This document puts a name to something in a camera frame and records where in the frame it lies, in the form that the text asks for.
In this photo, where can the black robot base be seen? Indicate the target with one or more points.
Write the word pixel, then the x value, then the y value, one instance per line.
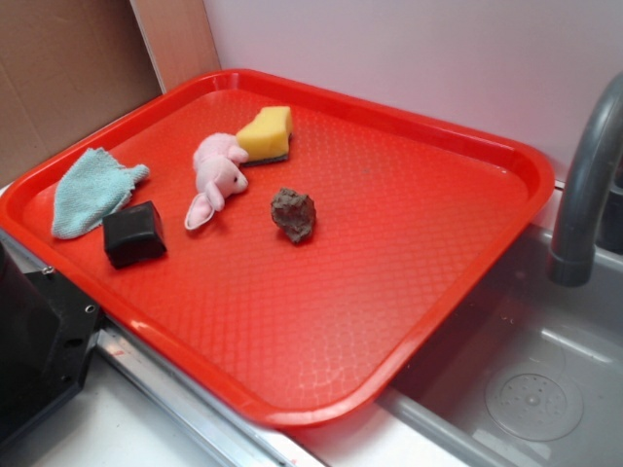
pixel 49 327

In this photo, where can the light blue cloth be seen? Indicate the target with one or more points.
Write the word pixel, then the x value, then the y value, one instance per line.
pixel 95 186

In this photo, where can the grey brown rock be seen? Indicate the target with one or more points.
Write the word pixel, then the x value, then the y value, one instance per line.
pixel 294 214

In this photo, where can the red plastic tray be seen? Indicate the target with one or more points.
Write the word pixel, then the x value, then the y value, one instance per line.
pixel 410 213

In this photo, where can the yellow sponge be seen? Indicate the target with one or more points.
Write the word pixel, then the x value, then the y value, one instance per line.
pixel 266 138

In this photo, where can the pink plush bunny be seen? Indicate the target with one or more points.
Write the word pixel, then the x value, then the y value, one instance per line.
pixel 216 163

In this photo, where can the black plastic block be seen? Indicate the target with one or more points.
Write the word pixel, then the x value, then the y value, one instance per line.
pixel 133 234

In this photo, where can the grey faucet spout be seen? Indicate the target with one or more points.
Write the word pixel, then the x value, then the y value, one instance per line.
pixel 590 213

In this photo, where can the grey plastic sink basin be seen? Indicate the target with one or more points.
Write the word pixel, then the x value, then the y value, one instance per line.
pixel 523 373

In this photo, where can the brown cardboard panel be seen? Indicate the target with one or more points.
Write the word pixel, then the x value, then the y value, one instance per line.
pixel 69 68

